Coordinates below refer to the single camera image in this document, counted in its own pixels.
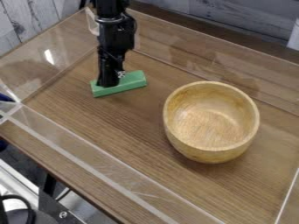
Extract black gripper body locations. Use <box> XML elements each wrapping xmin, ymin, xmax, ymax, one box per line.
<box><xmin>96</xmin><ymin>16</ymin><xmax>136</xmax><ymax>61</ymax></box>

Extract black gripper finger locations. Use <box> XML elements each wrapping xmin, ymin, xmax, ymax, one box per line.
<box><xmin>97</xmin><ymin>51</ymin><xmax>106</xmax><ymax>87</ymax></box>
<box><xmin>104</xmin><ymin>56</ymin><xmax>125</xmax><ymax>88</ymax></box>

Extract green rectangular block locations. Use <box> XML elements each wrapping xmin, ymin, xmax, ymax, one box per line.
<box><xmin>89</xmin><ymin>70</ymin><xmax>146</xmax><ymax>98</ymax></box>

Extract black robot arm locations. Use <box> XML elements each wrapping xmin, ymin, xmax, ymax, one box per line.
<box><xmin>94</xmin><ymin>0</ymin><xmax>136</xmax><ymax>88</ymax></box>

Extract light wooden bowl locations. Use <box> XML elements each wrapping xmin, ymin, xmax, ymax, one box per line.
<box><xmin>162</xmin><ymin>81</ymin><xmax>260</xmax><ymax>164</ymax></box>

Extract clear acrylic tray walls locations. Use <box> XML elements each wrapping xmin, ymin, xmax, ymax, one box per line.
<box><xmin>0</xmin><ymin>3</ymin><xmax>299</xmax><ymax>224</ymax></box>

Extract black table leg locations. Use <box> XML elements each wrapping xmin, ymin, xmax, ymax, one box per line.
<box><xmin>42</xmin><ymin>174</ymin><xmax>57</xmax><ymax>197</ymax></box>

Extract clear acrylic corner bracket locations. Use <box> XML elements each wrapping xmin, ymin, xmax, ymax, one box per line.
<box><xmin>85</xmin><ymin>7</ymin><xmax>98</xmax><ymax>36</ymax></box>

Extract black metal bracket with screw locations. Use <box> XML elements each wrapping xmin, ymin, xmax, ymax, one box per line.
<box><xmin>34</xmin><ymin>191</ymin><xmax>86</xmax><ymax>224</ymax></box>

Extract black cable loop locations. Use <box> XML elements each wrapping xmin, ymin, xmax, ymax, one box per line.
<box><xmin>0</xmin><ymin>194</ymin><xmax>37</xmax><ymax>224</ymax></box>

